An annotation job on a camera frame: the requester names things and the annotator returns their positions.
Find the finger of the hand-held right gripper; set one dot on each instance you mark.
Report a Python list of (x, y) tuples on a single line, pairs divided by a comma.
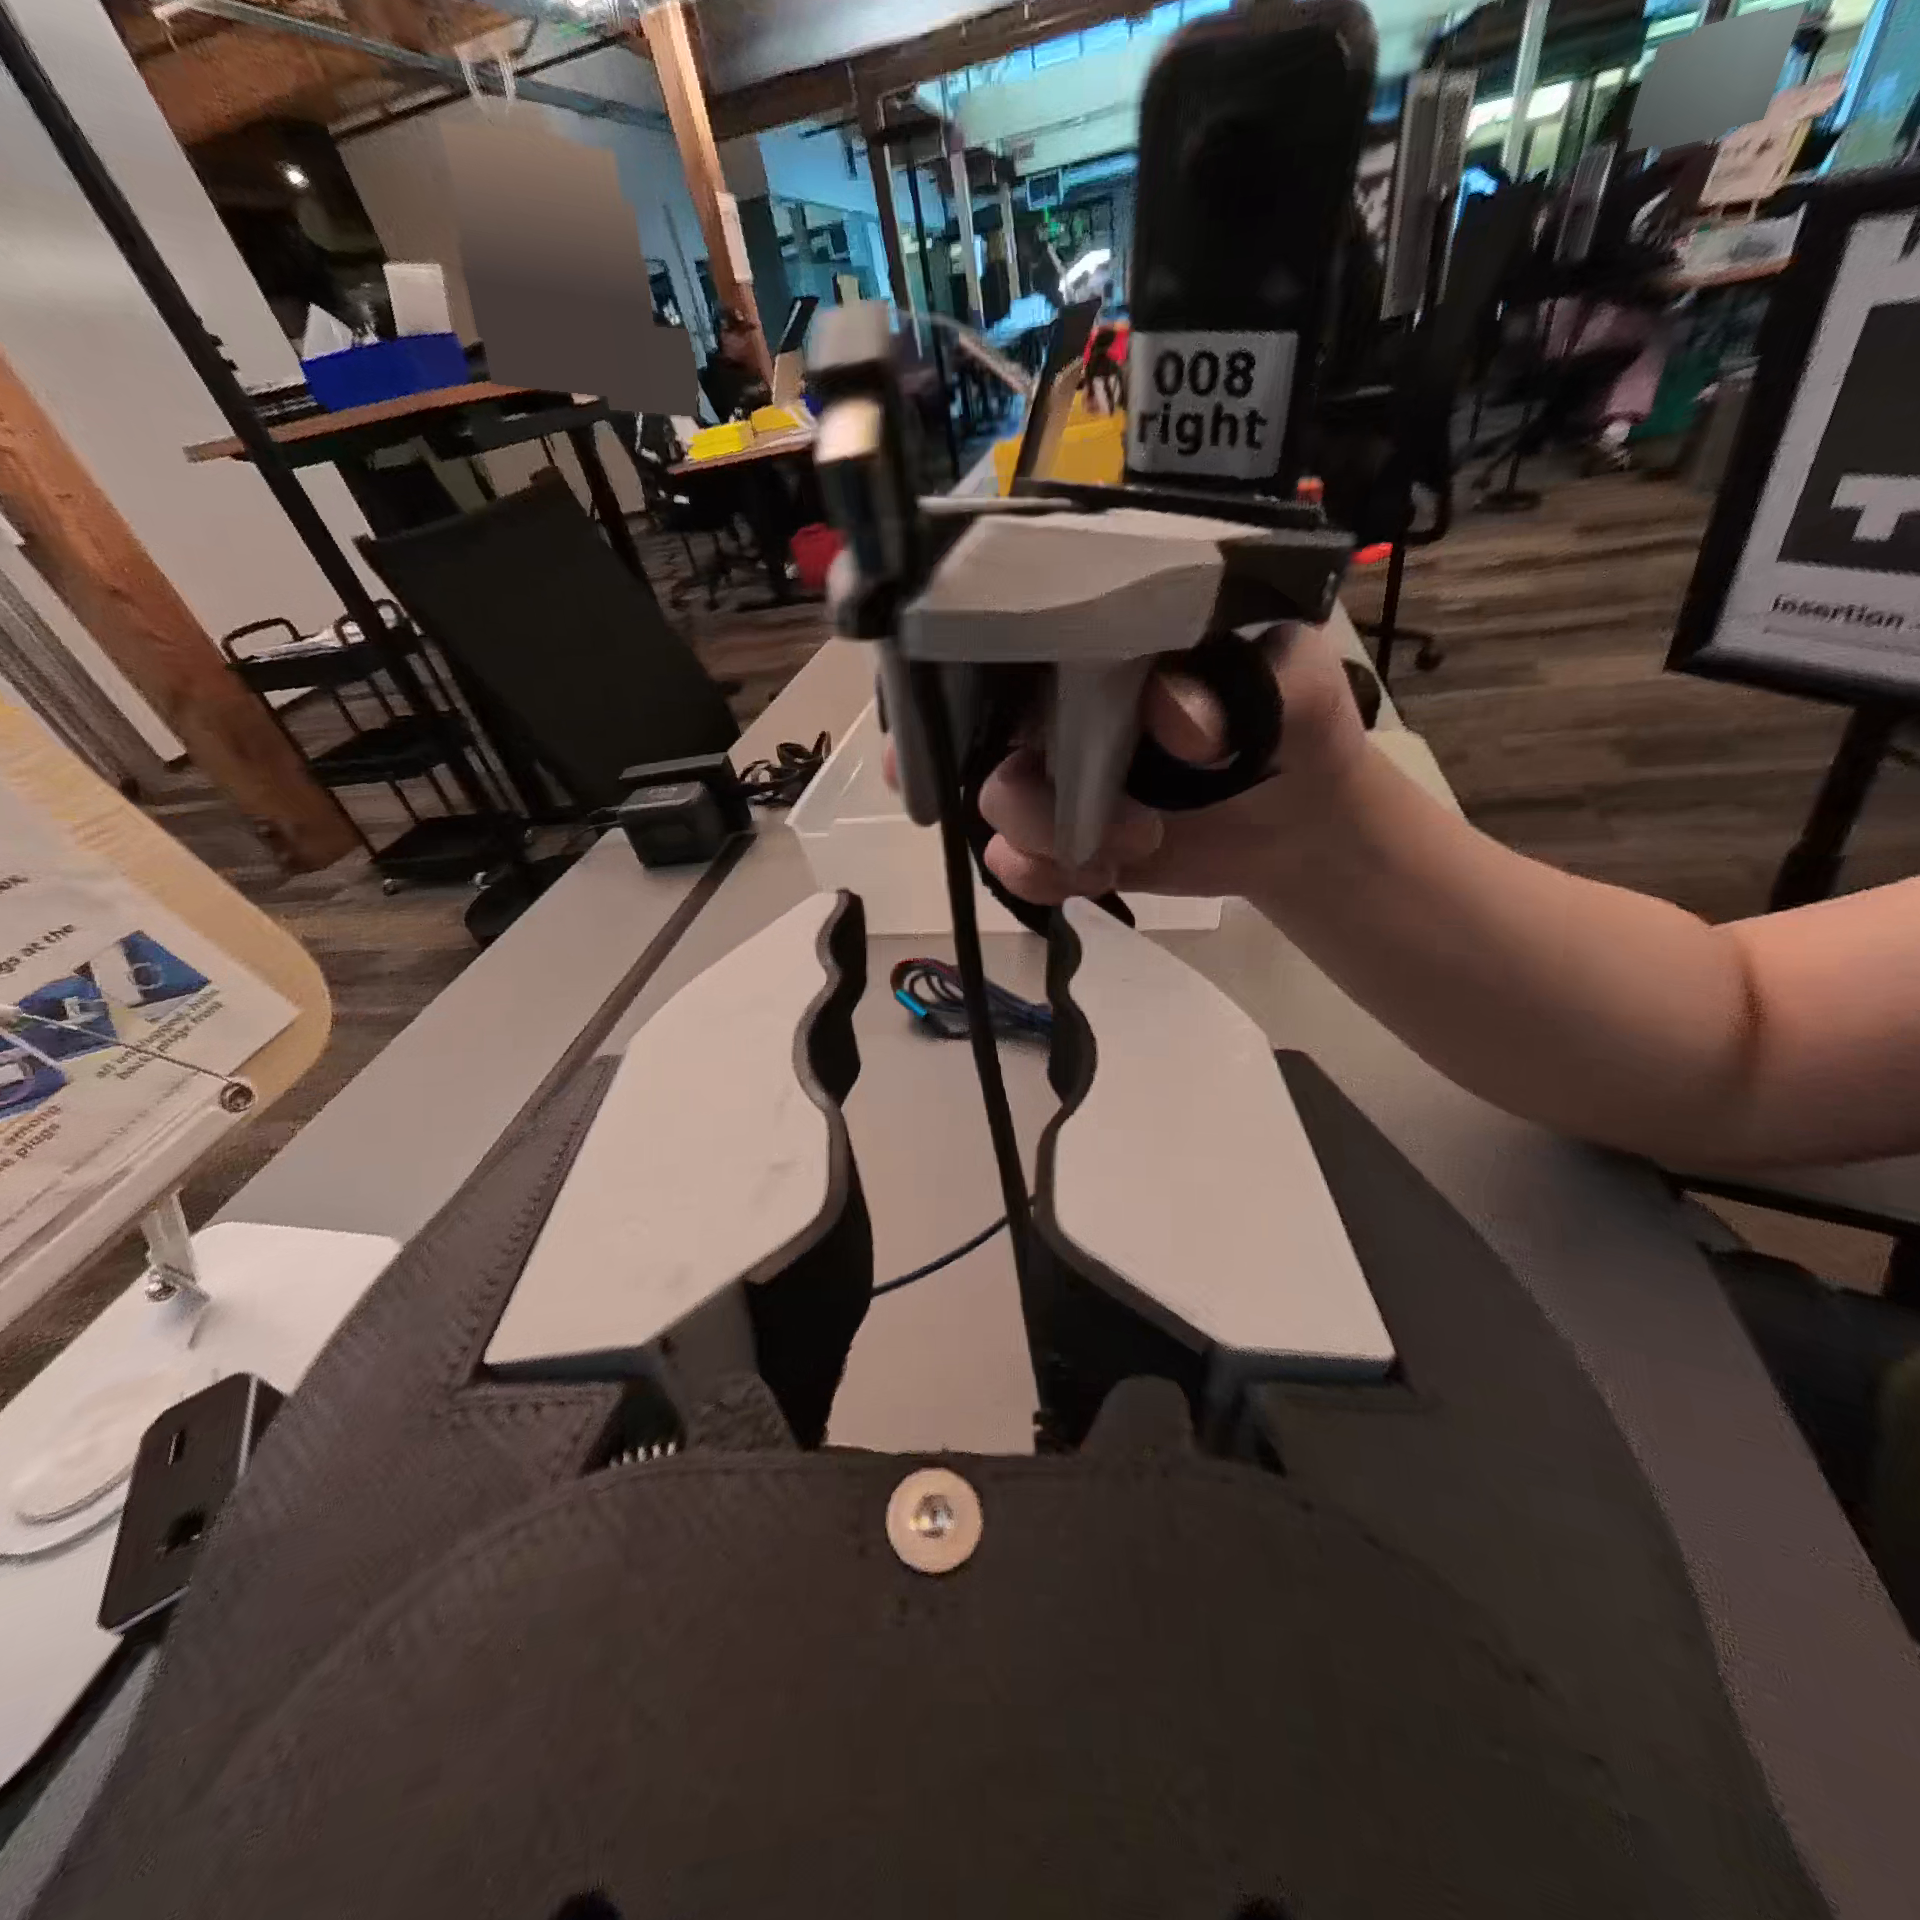
[(1049, 601)]

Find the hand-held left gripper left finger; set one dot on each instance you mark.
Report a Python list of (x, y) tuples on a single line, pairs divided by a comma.
[(676, 1172)]

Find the blue storage bin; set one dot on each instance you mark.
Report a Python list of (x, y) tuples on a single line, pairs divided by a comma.
[(383, 375)]

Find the black office chair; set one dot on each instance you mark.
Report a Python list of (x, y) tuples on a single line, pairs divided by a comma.
[(1411, 389)]

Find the black easel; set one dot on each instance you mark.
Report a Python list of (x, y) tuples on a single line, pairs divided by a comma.
[(1839, 811)]

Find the wooden post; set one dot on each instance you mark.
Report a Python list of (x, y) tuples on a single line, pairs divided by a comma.
[(697, 166), (182, 646)]

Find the brown office desk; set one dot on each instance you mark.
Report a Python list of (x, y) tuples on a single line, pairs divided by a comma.
[(376, 421)]

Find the black flat panel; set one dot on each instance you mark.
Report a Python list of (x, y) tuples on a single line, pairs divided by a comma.
[(557, 661)]

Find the person's right forearm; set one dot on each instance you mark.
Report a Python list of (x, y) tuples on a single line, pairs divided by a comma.
[(1651, 1021)]

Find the black USB hub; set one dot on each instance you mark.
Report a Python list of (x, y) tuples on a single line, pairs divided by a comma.
[(189, 1501)]

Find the black power adapter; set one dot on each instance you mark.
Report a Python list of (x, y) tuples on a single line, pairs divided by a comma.
[(681, 819)]

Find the wooden display board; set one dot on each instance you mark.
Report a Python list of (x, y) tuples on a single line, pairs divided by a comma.
[(195, 869)]

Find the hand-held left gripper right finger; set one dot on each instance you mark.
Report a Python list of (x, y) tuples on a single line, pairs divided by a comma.
[(1231, 1185)]

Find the yellow bin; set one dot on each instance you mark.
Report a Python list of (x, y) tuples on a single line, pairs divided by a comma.
[(1079, 452), (721, 441)]

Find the black rolling cart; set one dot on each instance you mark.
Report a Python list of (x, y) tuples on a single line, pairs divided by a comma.
[(452, 849)]

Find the person's right hand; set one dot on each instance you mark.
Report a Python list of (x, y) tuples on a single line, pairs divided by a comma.
[(1289, 781)]

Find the framed marker sign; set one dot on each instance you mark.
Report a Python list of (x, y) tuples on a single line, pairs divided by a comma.
[(1829, 452)]

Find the clear plastic bin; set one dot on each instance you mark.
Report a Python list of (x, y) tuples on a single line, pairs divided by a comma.
[(855, 839)]

